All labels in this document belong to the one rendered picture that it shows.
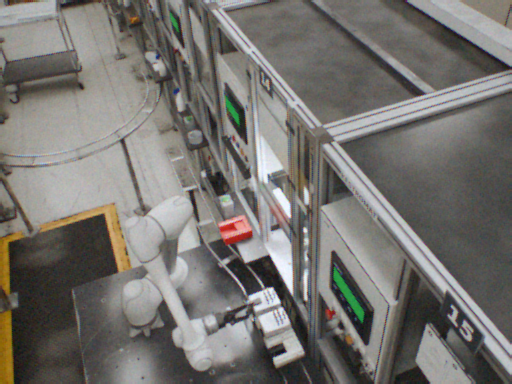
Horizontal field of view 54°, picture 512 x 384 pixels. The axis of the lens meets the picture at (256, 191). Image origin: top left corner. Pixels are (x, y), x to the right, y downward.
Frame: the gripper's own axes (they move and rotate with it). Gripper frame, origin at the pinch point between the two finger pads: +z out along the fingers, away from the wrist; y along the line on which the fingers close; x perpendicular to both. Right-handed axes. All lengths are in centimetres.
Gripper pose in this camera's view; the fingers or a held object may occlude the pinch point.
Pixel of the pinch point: (255, 305)
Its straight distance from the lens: 250.1
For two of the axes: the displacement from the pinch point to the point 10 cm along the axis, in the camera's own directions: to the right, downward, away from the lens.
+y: -1.2, -7.1, -7.0
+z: 9.2, -3.4, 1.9
